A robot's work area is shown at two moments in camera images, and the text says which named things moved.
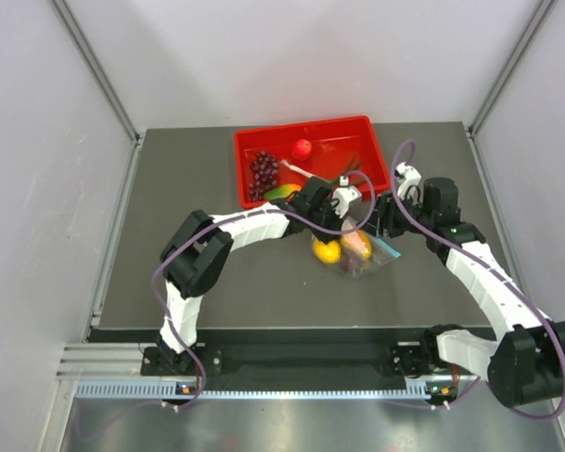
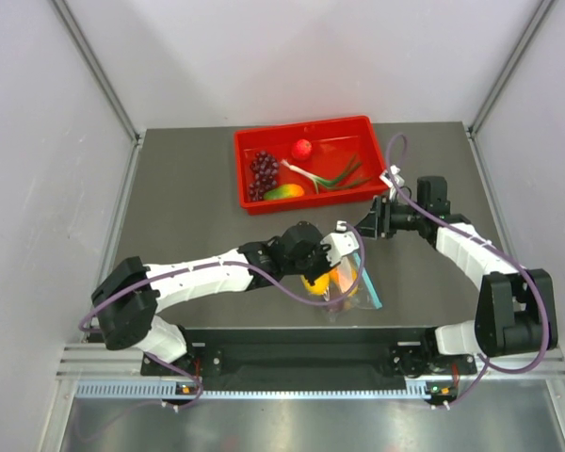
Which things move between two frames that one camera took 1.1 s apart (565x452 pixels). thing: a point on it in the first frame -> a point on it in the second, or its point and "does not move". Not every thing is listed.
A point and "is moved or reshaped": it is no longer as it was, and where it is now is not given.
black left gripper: [336, 222] -> [323, 250]
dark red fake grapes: [266, 169] does not move
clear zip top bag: [362, 251] is moved or reshaped
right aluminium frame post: [537, 22] does not move
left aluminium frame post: [101, 71] does not move
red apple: [302, 150] does not move
